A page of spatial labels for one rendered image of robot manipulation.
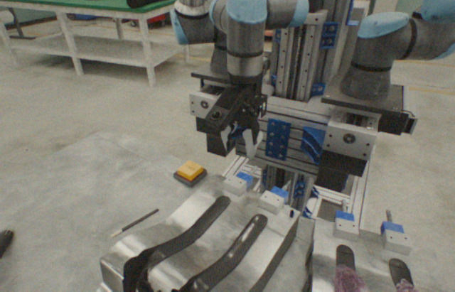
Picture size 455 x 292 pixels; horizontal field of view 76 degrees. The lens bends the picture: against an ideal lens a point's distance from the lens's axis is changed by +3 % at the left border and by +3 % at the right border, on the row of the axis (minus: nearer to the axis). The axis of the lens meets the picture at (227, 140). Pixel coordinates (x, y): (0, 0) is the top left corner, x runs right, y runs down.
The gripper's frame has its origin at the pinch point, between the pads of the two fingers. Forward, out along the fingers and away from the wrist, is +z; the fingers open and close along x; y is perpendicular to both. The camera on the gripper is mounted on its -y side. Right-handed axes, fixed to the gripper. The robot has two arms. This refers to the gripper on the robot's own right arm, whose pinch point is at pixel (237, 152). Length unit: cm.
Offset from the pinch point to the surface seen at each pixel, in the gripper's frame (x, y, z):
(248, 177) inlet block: -1.2, 4.2, 10.5
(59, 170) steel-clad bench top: 59, -19, 21
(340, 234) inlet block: -27.4, 3.0, 14.4
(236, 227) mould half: -7.2, -10.9, 12.3
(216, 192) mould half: 3.3, -4.7, 11.9
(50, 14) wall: 711, 304, 86
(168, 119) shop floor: 164, 126, 101
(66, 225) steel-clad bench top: 35, -31, 21
